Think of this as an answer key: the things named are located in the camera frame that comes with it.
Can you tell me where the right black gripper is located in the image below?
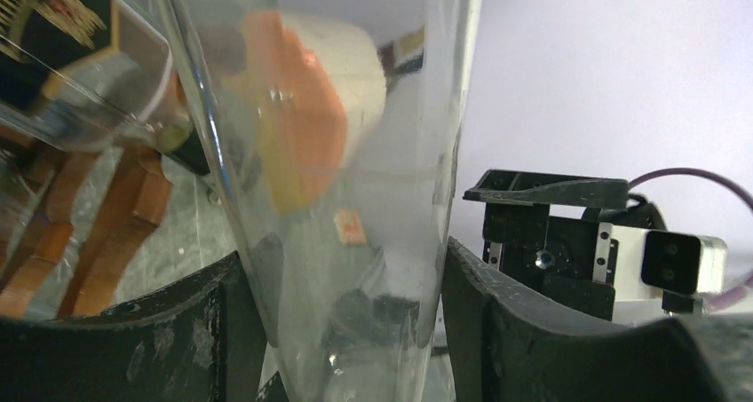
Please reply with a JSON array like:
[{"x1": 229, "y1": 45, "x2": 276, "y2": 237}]
[{"x1": 464, "y1": 169, "x2": 629, "y2": 321}]

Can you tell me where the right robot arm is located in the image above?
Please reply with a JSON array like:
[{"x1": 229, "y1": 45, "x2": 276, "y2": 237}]
[{"x1": 464, "y1": 169, "x2": 665, "y2": 320}]

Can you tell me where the clear glass bottle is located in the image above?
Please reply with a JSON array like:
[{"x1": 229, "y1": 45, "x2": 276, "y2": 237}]
[{"x1": 106, "y1": 0, "x2": 487, "y2": 402}]

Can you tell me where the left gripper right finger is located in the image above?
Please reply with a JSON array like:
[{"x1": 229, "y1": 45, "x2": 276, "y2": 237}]
[{"x1": 442, "y1": 240, "x2": 752, "y2": 401}]

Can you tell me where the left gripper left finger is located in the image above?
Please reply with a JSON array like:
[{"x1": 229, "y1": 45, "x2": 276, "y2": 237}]
[{"x1": 1, "y1": 254, "x2": 266, "y2": 401}]

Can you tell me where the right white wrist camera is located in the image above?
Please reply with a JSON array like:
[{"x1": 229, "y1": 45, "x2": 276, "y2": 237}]
[{"x1": 612, "y1": 225, "x2": 728, "y2": 326}]

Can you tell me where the clear whisky bottle black label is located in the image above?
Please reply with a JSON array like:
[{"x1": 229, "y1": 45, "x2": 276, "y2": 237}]
[{"x1": 1, "y1": 0, "x2": 210, "y2": 176}]

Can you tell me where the brown wooden wine rack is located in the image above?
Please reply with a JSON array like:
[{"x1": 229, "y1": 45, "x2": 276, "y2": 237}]
[{"x1": 0, "y1": 75, "x2": 189, "y2": 321}]

